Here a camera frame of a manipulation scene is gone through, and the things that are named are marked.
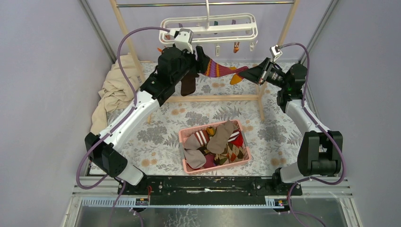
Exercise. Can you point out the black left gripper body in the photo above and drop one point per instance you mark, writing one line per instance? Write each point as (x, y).
(189, 64)

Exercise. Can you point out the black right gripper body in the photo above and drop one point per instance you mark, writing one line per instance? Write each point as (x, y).
(271, 75)

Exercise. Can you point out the magenta yellow sock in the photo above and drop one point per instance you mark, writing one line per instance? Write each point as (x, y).
(209, 161)
(216, 70)

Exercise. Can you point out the dark brown sock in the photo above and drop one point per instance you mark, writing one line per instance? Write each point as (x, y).
(188, 84)

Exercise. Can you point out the green striped sock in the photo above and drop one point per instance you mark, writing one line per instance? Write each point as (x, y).
(211, 131)

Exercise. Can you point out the cream patterned sock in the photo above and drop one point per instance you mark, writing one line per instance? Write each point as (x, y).
(231, 154)

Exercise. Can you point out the red bear sock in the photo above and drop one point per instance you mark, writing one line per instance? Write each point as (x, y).
(238, 141)

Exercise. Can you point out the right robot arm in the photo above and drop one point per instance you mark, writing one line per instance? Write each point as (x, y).
(320, 151)

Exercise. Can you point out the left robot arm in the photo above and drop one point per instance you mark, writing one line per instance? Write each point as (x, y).
(103, 149)

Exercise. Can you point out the white sock hanger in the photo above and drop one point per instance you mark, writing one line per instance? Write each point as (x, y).
(212, 29)

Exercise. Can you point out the white clothes peg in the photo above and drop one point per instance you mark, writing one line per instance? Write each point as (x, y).
(252, 45)

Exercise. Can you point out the metal hanging rod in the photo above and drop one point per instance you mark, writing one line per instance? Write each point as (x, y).
(153, 5)

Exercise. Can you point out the pink plastic basket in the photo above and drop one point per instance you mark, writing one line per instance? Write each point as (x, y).
(185, 133)

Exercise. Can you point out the beige cloth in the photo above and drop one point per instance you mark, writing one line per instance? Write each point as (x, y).
(115, 95)

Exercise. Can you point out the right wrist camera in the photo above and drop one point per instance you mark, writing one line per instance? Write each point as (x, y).
(276, 52)

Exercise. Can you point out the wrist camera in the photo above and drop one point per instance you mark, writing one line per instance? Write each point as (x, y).
(276, 52)
(182, 39)

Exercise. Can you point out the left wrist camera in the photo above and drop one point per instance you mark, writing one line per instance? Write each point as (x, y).
(182, 39)

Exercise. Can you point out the wooden clothes rack frame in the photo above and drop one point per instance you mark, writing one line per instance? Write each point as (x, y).
(257, 97)

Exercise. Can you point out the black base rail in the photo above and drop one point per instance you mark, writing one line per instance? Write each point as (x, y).
(209, 190)

